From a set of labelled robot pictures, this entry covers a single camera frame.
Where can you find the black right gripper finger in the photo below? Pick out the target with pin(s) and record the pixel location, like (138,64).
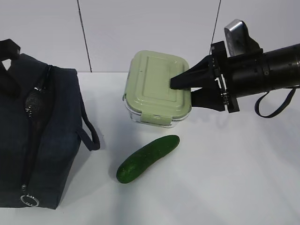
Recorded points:
(199,76)
(209,98)

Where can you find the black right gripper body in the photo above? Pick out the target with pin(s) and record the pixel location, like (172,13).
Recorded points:
(223,74)

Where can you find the green lidded glass container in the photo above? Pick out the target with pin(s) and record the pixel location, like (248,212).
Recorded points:
(148,96)

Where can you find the green cucumber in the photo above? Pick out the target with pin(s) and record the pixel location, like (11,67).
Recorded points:
(143,158)

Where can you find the dark blue lunch bag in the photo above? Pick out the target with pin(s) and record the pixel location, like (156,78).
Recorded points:
(43,122)

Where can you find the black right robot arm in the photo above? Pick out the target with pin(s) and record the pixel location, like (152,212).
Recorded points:
(262,72)

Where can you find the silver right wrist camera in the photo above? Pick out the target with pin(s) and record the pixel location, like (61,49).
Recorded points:
(238,38)

